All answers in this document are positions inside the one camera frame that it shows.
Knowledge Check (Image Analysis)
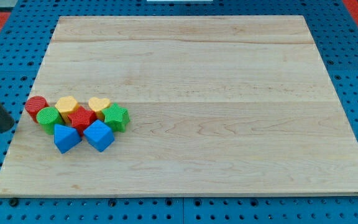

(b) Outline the green star block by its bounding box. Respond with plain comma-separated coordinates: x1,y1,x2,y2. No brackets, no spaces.
102,103,130,133

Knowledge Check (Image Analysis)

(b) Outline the blue triangle block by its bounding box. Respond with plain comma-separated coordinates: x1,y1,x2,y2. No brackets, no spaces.
53,124,81,154

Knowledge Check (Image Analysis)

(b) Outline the red cylinder block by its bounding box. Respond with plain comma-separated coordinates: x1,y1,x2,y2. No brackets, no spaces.
25,96,49,123

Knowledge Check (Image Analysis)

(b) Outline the yellow hexagon block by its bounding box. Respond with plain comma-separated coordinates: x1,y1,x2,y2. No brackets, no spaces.
55,96,80,124

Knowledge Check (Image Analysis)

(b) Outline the green cylinder block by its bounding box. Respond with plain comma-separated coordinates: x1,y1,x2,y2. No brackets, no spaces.
36,106,65,135

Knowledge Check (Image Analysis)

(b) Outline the yellow heart block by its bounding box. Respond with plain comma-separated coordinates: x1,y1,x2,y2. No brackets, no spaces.
88,97,111,121

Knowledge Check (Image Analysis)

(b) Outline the wooden board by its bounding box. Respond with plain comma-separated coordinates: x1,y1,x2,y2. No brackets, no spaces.
0,16,358,198

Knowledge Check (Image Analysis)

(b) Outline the blue cube block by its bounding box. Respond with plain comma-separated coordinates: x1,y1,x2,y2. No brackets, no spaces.
83,119,115,152

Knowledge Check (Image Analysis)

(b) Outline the red star block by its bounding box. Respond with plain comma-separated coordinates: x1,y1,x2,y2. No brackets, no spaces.
68,106,97,136

